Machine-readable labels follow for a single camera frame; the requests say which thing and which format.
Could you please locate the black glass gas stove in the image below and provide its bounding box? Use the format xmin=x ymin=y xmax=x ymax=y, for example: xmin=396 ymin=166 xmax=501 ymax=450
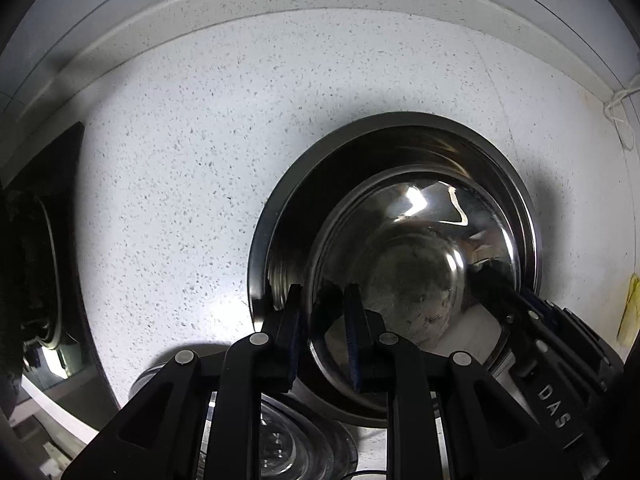
xmin=0 ymin=122 xmax=88 ymax=391

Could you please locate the white cable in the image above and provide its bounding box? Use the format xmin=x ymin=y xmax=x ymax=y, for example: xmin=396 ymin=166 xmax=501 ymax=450
xmin=604 ymin=77 xmax=640 ymax=152

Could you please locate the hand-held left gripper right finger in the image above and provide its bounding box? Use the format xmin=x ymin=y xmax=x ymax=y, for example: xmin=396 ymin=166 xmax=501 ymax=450
xmin=342 ymin=282 xmax=591 ymax=480

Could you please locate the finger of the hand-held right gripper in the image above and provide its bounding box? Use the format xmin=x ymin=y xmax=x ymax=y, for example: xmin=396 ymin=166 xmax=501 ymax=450
xmin=472 ymin=262 xmax=566 ymax=376

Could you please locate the large steel plate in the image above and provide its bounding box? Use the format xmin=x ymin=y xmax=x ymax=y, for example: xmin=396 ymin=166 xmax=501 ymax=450
xmin=129 ymin=360 xmax=361 ymax=480

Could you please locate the yellow dish cloth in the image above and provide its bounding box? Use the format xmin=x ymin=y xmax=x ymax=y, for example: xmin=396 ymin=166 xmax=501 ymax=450
xmin=617 ymin=274 xmax=640 ymax=346

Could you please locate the medium steel bowl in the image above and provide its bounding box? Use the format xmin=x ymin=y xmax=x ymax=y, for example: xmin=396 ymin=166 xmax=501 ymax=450
xmin=306 ymin=167 xmax=521 ymax=396

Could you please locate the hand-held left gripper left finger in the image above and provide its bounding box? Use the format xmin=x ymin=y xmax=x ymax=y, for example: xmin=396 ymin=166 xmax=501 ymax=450
xmin=60 ymin=284 xmax=306 ymax=480

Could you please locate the large steel bowl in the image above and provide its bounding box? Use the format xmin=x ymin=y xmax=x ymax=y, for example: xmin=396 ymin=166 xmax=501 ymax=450
xmin=248 ymin=112 xmax=543 ymax=428

